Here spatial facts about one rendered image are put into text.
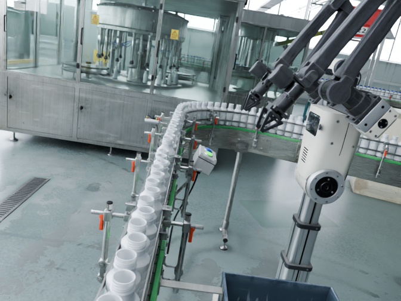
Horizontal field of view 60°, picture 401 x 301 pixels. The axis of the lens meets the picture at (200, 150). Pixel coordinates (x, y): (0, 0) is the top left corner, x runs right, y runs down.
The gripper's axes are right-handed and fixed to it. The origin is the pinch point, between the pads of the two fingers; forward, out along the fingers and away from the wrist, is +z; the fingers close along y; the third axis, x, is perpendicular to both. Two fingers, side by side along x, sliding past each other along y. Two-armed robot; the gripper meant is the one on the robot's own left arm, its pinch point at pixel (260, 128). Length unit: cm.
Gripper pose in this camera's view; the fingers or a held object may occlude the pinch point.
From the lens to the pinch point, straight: 125.9
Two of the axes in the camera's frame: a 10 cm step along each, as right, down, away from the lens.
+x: 7.5, 6.2, 2.3
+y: 0.6, 2.8, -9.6
